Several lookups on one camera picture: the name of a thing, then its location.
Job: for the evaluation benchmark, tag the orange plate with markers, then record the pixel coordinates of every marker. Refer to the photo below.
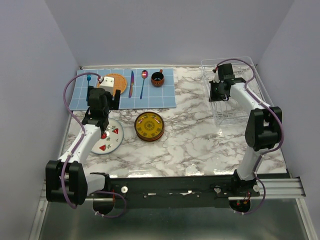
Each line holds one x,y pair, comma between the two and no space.
150,140

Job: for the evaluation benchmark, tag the watermelon pattern plate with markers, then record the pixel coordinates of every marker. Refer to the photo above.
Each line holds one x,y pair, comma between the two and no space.
111,139

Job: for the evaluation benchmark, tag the plain yellow plate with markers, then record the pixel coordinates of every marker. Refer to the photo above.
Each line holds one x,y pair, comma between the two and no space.
149,124

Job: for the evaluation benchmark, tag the blue grid placemat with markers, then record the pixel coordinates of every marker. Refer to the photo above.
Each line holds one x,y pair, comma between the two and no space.
153,97

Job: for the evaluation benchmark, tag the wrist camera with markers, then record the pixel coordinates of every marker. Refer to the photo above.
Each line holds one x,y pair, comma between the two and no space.
107,84
216,75

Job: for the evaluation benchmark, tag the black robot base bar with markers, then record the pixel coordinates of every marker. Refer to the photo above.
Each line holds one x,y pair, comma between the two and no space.
177,192

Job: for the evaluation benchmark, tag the iridescent spoon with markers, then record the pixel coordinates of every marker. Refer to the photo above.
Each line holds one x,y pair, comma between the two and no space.
144,75

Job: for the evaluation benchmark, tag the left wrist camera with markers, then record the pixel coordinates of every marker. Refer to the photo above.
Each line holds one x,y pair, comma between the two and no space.
107,84

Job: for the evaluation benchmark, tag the brown ceramic mug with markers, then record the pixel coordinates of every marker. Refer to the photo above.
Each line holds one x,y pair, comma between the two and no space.
157,78

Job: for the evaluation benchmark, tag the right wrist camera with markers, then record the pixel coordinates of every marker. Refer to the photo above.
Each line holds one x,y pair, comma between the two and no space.
216,75

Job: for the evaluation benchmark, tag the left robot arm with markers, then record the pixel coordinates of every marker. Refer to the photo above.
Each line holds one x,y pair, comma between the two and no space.
65,178

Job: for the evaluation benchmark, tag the woven orange trivet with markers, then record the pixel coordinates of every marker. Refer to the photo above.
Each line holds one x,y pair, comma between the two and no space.
120,82

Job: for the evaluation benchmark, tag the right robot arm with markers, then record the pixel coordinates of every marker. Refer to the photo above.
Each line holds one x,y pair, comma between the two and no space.
264,130

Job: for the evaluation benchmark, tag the aluminium frame rail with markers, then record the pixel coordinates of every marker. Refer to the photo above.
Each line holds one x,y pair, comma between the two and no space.
283,188

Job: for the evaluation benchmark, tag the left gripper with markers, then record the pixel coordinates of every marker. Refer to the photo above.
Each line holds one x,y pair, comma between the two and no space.
116,100

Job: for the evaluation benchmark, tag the white wire dish rack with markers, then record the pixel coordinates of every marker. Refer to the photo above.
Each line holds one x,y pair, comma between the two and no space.
230,112

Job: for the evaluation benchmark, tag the iridescent knife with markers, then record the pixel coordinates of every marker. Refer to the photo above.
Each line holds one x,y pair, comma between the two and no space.
132,81

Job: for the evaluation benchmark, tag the blue fork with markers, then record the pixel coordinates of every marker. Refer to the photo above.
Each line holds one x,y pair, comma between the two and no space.
88,78

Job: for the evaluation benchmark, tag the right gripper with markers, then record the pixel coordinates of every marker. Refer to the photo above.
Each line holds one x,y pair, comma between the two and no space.
213,97

